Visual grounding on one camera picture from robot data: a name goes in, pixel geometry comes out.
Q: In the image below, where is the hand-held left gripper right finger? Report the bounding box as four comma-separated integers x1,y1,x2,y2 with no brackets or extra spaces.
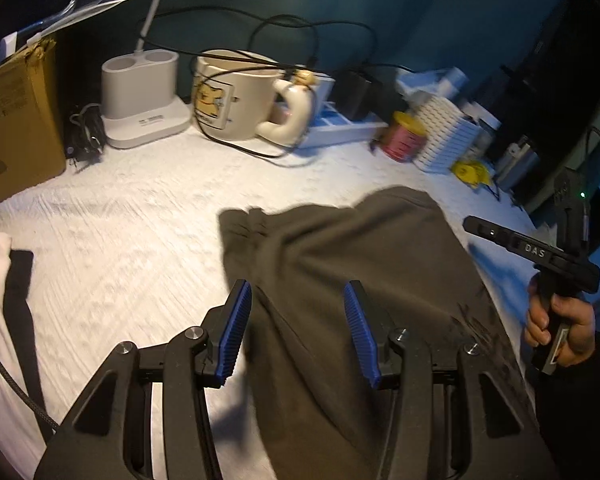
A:
343,280,561,480

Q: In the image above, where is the black braided cable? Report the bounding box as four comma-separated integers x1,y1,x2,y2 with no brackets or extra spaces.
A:
0,330,61,432

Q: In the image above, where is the white textured table cover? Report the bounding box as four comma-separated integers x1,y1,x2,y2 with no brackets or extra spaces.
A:
0,110,556,480

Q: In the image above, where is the black power adapter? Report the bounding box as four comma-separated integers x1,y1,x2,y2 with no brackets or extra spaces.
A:
332,70,374,121

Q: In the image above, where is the person's right hand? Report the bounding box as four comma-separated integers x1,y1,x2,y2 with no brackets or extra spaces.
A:
524,276,597,369

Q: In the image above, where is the white lamp base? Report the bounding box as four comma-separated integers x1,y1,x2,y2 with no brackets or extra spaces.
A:
101,0,193,150

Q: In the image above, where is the dark brown garment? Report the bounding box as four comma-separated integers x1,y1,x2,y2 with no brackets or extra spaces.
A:
217,186,536,480

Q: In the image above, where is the red tin with yellow lid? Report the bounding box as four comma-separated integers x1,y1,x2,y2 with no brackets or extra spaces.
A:
380,111,427,163

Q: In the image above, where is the white perforated basket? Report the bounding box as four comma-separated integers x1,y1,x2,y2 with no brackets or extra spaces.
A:
412,95,486,173

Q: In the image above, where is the blue white organizer tray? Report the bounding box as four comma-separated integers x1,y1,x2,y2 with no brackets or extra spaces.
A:
275,74,388,150

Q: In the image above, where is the small yellow object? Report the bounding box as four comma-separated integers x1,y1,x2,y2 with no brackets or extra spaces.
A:
452,159,493,189

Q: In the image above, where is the small white box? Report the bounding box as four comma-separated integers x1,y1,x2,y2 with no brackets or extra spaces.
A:
462,101,502,133

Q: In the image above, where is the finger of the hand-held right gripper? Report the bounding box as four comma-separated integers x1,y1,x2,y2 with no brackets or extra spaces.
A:
463,215,520,252

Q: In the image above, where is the cream cartoon mug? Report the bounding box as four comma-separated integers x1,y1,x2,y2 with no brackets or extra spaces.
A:
192,49,317,147

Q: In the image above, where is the cardboard box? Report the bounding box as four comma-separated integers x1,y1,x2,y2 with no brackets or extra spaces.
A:
0,37,68,216

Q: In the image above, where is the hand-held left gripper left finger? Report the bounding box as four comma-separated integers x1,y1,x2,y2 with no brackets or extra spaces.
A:
32,279,253,480

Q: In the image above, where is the black cable bundle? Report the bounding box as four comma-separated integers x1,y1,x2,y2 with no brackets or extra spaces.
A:
67,102,106,173

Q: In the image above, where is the long black cable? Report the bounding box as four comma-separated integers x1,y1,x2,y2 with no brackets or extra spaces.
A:
137,6,416,160

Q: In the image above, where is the person's right forearm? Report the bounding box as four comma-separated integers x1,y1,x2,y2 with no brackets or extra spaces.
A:
530,332,600,480

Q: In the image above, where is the white plastic package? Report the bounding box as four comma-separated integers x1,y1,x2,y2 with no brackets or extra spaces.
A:
397,66,468,106

